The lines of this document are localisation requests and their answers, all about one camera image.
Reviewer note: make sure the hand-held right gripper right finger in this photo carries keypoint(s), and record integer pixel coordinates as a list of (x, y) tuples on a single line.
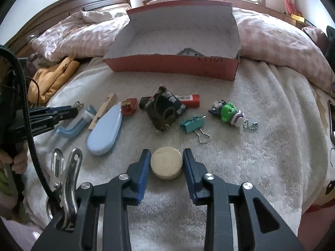
[(190, 172)]

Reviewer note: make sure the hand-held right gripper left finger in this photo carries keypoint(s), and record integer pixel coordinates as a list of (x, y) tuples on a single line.
[(142, 172)]

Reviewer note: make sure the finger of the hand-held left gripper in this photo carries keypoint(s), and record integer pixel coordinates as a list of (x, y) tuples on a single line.
[(52, 108), (65, 116)]

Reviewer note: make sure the light blue plastic brush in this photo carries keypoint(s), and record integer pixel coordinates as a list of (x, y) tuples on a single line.
[(74, 129)]

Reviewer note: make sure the round wooden disc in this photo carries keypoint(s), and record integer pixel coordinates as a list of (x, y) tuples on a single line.
[(166, 163)]

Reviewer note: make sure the wooden stick block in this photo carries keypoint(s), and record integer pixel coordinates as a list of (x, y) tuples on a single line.
[(100, 112)]

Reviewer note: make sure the dark patterned beanbag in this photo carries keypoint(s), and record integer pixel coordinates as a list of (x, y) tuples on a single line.
[(162, 107)]

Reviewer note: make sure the red cardboard shoebox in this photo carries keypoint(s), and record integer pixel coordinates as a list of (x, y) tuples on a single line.
[(170, 66)]

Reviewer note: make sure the person's left hand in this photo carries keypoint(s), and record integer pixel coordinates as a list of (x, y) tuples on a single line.
[(20, 162)]

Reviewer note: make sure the yellow cloth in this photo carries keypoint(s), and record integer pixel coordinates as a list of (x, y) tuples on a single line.
[(52, 78)]

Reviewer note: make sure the light blue oval case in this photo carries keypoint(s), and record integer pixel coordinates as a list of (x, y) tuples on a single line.
[(104, 130)]

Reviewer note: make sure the teal binder clip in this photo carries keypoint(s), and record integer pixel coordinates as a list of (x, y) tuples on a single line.
[(192, 125)]

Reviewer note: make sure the silver metal spring clip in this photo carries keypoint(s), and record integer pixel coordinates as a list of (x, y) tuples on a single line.
[(74, 167)]

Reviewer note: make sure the red and black plastic tool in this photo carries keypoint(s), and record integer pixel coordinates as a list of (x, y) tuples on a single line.
[(189, 100)]

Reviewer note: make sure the white fleece blanket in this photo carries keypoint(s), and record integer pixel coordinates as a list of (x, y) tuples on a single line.
[(261, 149)]

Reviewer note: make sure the dark wooden headboard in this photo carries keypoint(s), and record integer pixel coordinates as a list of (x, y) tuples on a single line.
[(52, 13)]

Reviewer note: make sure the grey metal plate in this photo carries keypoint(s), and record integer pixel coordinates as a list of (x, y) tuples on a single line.
[(189, 52)]

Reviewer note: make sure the cartoon printed sheet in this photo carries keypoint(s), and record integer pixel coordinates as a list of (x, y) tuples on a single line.
[(323, 196)]

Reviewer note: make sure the smartphone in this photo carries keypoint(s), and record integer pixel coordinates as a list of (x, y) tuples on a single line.
[(331, 121)]

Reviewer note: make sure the pink checked quilt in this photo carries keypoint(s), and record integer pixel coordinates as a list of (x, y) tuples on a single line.
[(274, 41)]

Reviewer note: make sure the purple spotted pillow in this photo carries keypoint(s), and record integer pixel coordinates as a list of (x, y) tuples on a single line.
[(314, 35)]

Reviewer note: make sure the yellow flat box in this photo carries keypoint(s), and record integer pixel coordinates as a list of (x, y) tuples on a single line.
[(297, 18)]

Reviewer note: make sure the dark cloth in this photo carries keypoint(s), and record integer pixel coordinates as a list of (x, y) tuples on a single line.
[(330, 44)]

